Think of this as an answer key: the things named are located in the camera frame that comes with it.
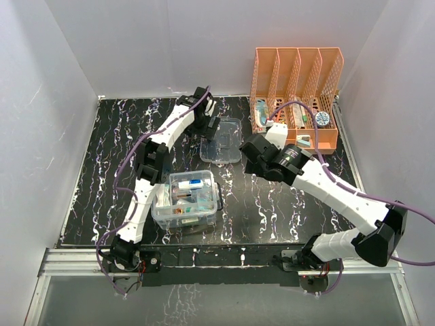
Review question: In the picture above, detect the white teal dressing packet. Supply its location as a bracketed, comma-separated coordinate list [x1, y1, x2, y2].
[156, 184, 171, 207]

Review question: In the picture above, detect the clear plastic medicine box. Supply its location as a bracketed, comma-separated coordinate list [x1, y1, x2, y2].
[151, 170, 223, 230]

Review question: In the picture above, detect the peach plastic desk organizer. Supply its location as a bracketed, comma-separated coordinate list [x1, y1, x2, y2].
[249, 48, 344, 155]

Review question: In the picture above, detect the white marker pen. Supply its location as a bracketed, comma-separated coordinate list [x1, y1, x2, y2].
[294, 104, 307, 129]

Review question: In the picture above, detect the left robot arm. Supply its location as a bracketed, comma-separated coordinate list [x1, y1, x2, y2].
[97, 86, 219, 271]

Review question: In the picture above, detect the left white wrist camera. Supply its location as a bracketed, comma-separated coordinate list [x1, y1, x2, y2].
[204, 99, 215, 117]

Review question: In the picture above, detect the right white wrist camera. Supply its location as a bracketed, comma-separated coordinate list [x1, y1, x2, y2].
[265, 122, 288, 149]

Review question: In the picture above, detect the blue white stapler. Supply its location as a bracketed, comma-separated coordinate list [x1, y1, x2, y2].
[296, 134, 311, 148]

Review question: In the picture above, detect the white blue bandage roll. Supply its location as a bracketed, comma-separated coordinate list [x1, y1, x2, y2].
[178, 179, 204, 190]

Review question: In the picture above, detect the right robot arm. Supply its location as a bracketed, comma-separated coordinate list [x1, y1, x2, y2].
[239, 134, 407, 270]

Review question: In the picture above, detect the clear divider tray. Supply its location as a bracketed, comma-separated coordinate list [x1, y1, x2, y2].
[152, 170, 218, 219]

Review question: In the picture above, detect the round blue patterned tin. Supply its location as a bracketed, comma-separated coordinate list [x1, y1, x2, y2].
[315, 111, 331, 128]

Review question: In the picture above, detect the clear plastic box lid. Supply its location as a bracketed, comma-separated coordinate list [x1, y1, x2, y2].
[200, 117, 242, 164]

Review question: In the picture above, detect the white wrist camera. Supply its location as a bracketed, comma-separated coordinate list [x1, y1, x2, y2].
[265, 122, 288, 149]
[204, 99, 215, 117]

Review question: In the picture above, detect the aluminium frame rail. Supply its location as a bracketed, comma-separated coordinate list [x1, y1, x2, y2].
[25, 244, 420, 325]

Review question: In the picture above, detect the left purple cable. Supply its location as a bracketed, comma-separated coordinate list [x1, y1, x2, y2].
[95, 84, 211, 300]

